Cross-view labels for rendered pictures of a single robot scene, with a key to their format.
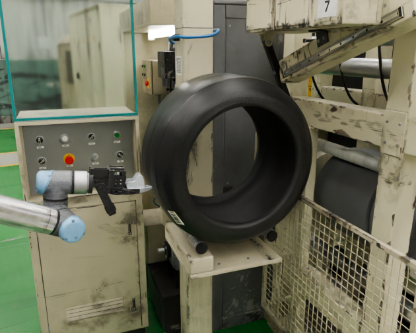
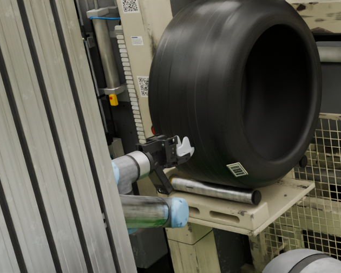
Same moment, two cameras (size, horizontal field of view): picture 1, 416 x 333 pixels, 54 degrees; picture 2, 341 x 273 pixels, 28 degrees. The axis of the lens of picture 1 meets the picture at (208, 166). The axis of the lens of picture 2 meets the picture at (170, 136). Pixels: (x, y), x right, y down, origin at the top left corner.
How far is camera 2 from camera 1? 110 cm
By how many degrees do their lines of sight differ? 24
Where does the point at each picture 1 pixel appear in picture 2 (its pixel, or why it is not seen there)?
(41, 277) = not seen: outside the picture
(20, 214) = (148, 208)
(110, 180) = (166, 151)
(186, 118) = (229, 56)
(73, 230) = (183, 211)
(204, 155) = not seen: hidden behind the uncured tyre
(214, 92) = (242, 19)
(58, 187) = (127, 177)
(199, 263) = (258, 215)
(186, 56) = not seen: outside the picture
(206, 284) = (213, 259)
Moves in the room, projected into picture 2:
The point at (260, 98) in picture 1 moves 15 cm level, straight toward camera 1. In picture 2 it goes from (279, 14) to (306, 19)
